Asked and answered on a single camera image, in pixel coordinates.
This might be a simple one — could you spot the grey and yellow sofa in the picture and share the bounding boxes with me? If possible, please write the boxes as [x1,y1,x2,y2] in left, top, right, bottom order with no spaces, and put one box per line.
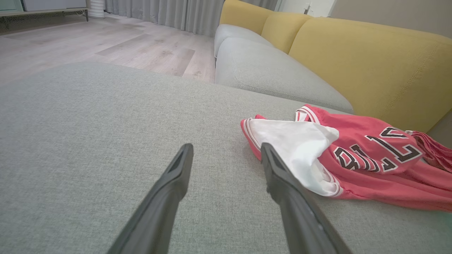
[0,62,452,254]

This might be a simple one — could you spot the red basketball jersey black letters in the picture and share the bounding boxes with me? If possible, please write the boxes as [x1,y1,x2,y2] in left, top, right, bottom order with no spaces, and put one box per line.
[241,104,452,212]

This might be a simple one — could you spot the grey sofa seat cushion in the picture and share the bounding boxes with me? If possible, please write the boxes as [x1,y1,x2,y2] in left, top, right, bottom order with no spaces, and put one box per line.
[215,37,354,114]
[214,24,274,59]

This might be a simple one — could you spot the low white cabinet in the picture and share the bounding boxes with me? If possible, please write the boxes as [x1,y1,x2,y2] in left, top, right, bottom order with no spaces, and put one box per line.
[0,0,89,22]

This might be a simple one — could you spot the large yellow sofa back cushion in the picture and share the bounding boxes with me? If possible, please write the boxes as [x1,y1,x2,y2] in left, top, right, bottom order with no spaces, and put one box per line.
[289,17,452,134]

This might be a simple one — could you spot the grey curtain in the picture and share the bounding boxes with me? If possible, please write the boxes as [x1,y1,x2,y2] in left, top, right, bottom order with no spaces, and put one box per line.
[104,0,279,37]

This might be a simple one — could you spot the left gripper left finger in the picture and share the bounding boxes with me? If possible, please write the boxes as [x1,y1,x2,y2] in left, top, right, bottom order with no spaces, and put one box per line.
[108,143,194,254]

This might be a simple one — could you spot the small yellow sofa back cushion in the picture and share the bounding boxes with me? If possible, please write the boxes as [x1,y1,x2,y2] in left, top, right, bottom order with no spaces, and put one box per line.
[261,12,313,54]
[219,0,275,36]

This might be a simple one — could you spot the white cylindrical appliance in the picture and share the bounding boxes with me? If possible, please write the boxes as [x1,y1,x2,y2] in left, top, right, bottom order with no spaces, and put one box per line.
[88,0,106,19]

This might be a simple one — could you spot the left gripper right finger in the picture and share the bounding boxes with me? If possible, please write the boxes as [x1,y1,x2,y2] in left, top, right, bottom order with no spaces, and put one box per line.
[261,142,353,254]

